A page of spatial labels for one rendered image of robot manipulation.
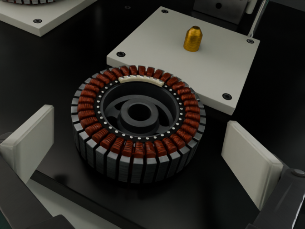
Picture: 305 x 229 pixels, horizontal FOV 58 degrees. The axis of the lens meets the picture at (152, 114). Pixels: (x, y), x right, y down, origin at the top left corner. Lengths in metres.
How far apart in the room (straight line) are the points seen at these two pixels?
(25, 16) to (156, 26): 0.16
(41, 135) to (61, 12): 0.24
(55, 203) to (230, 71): 0.23
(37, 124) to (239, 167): 0.13
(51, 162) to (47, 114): 0.06
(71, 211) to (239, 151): 0.14
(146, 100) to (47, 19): 0.19
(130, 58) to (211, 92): 0.10
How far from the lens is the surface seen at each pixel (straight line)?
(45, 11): 0.40
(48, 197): 0.25
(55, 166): 0.24
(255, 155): 0.17
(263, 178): 0.17
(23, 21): 0.38
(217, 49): 0.36
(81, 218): 0.24
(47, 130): 0.20
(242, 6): 0.45
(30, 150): 0.17
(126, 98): 0.26
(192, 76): 0.31
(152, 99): 0.26
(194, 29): 0.34
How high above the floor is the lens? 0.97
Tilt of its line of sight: 47 degrees down
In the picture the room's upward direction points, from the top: 11 degrees clockwise
